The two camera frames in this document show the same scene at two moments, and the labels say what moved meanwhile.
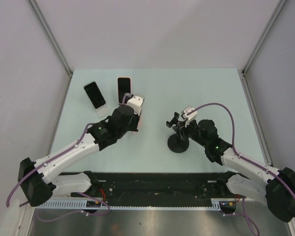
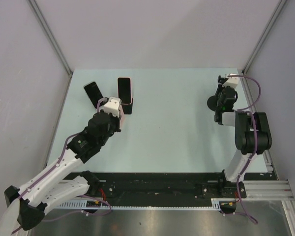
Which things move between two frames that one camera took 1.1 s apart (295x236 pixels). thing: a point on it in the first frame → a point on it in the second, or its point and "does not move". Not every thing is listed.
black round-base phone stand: x=175 y=143 → x=212 y=102
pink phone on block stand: x=124 y=87 does not move
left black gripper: x=134 y=127 → x=117 y=120
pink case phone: x=140 y=122 → x=122 y=115
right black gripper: x=183 y=130 → x=223 y=87
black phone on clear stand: x=95 y=94 does not move
